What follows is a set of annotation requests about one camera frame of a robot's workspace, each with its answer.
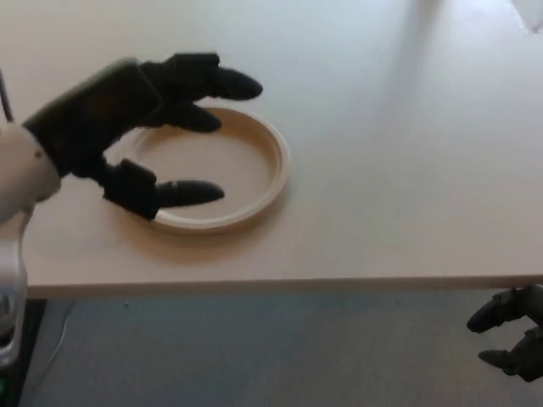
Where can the beige round paper plate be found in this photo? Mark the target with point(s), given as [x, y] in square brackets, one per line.
[246, 169]

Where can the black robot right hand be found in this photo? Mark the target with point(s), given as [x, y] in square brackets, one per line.
[530, 356]

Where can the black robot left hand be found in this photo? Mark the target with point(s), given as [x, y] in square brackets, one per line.
[97, 114]

